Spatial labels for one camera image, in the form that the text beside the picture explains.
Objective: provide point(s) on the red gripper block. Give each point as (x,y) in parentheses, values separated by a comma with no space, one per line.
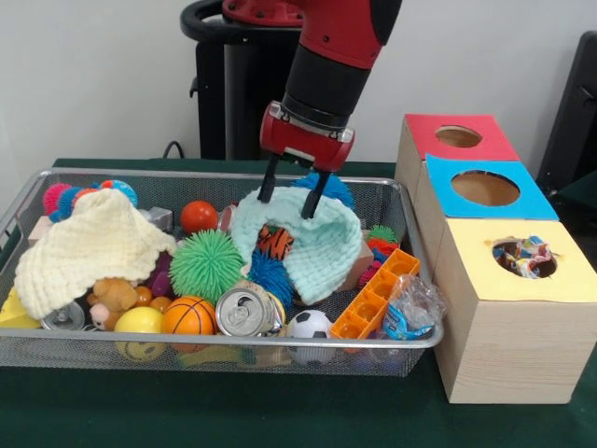
(306,138)

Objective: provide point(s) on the mint green waffle cloth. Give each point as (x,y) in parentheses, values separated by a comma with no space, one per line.
(322,252)

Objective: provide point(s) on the cream waffle cloth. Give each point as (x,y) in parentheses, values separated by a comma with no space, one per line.
(93,247)

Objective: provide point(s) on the white colourful spotted cloth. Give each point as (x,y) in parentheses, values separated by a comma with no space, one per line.
(527,257)

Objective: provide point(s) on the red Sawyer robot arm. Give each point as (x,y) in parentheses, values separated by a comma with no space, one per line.
(340,37)

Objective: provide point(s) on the wooden three-hole box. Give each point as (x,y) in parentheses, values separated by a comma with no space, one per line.
(513,345)

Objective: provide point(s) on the clear mesh bin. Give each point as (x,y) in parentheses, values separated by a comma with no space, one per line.
(56,350)

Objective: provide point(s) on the large blue spiky ball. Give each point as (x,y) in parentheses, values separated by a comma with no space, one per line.
(338,191)

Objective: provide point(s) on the orange tiger striped toy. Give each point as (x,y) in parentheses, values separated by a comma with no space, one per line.
(275,243)

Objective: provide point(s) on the red-orange ball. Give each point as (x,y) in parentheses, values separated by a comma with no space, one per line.
(199,216)

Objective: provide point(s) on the green spiky ball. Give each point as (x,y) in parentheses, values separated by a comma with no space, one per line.
(210,266)

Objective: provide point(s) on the silver drink can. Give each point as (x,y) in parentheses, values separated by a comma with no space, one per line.
(244,313)

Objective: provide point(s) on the orange plastic gear toy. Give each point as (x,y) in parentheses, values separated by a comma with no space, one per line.
(373,299)

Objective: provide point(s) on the small soccer ball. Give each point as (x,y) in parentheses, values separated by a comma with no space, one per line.
(310,327)

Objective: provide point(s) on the small orange basketball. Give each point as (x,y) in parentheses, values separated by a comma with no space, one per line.
(189,317)

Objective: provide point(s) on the clear plastic packet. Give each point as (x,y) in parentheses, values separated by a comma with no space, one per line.
(415,308)

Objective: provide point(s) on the yellow ball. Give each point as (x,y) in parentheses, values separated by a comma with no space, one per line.
(140,321)

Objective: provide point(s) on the small brown teddy bear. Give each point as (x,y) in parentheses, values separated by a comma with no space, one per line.
(115,294)

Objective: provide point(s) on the black panel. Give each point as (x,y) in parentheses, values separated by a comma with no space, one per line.
(574,121)

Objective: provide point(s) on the yellow wedge block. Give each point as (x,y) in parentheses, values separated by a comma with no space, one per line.
(17,313)

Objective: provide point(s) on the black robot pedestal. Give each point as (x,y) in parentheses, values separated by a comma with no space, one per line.
(242,93)

